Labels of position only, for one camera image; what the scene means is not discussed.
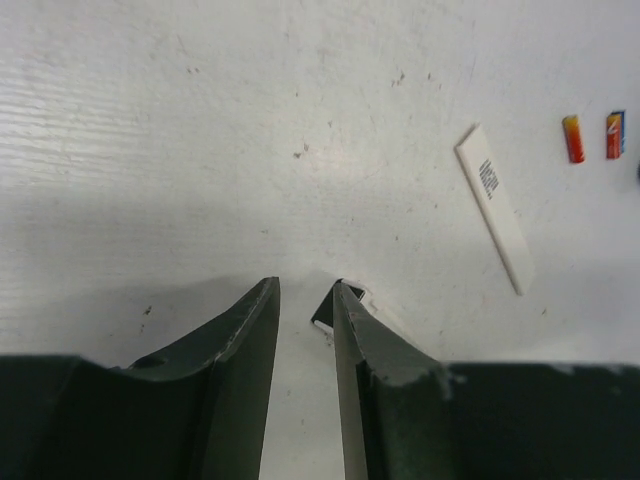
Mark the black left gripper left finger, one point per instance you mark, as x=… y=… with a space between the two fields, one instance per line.
x=195 y=409

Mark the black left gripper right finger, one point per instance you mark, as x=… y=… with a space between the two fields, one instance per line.
x=405 y=415

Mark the white remote control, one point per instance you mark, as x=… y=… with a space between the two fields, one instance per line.
x=339 y=300

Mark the white battery cover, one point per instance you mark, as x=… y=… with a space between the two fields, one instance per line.
x=485 y=180

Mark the blue AAA battery pair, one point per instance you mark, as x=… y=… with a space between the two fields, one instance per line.
x=622 y=114

